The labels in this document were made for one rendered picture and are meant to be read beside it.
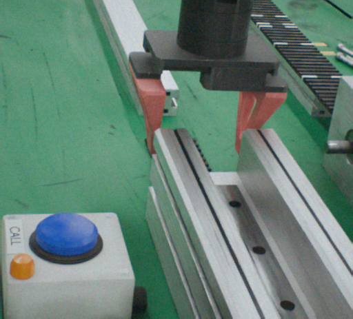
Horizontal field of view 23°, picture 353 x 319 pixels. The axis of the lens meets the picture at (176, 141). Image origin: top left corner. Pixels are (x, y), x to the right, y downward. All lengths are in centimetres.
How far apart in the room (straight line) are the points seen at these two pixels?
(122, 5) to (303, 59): 26
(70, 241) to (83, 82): 43
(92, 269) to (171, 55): 21
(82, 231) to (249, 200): 16
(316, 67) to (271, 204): 38
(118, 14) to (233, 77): 43
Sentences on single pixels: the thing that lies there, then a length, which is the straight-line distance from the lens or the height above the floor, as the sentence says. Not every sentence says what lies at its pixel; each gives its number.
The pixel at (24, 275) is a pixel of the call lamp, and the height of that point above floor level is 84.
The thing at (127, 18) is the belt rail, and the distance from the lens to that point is 109.
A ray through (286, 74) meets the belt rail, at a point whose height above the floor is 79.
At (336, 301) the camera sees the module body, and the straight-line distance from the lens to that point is 54.
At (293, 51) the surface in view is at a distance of 103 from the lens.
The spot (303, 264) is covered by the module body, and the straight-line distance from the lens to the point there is 58.
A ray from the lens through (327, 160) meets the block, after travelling 84.
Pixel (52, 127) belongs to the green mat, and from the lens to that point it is 86.
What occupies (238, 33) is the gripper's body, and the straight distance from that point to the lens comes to 69.
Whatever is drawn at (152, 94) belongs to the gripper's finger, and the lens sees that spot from 68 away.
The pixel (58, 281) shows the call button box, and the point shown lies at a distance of 54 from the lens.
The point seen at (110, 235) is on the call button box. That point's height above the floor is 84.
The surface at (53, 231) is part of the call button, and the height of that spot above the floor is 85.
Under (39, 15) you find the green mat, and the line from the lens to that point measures 116.
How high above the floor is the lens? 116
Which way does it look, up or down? 27 degrees down
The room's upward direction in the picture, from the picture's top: 7 degrees clockwise
